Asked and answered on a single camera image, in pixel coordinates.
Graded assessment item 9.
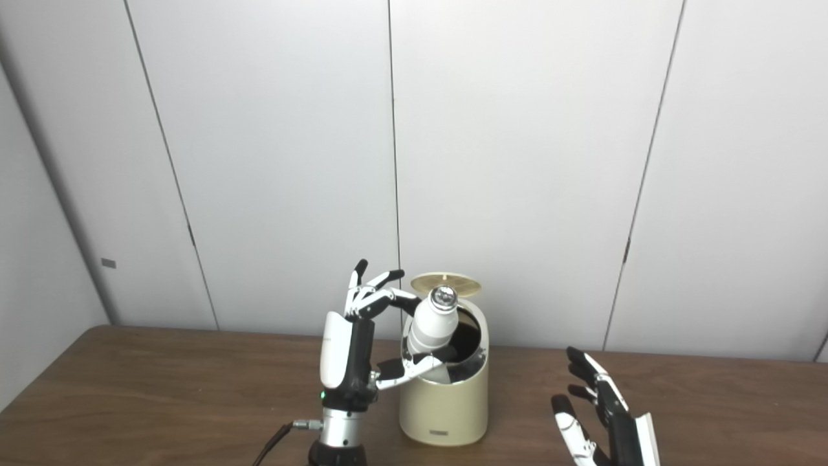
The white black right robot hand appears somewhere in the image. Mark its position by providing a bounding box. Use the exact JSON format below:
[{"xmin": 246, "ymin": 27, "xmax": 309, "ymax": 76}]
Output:
[{"xmin": 551, "ymin": 346, "xmax": 662, "ymax": 466}]

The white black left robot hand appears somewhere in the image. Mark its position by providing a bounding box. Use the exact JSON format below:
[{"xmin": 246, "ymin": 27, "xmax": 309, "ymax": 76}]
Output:
[{"xmin": 320, "ymin": 260, "xmax": 463, "ymax": 412}]

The small white plastic bottle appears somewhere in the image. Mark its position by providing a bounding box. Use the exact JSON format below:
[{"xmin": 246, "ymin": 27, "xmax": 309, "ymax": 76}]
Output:
[{"xmin": 406, "ymin": 285, "xmax": 460, "ymax": 384}]

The cream round bin lid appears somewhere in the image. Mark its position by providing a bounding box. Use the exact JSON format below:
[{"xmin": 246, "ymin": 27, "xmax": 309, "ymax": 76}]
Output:
[{"xmin": 411, "ymin": 272, "xmax": 483, "ymax": 297}]

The cream-colored bin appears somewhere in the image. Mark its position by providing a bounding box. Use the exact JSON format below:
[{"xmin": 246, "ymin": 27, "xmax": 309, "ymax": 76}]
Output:
[{"xmin": 399, "ymin": 298, "xmax": 489, "ymax": 447}]

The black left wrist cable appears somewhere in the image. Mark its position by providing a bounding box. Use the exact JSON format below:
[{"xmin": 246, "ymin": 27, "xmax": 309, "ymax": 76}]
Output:
[{"xmin": 252, "ymin": 419, "xmax": 324, "ymax": 466}]

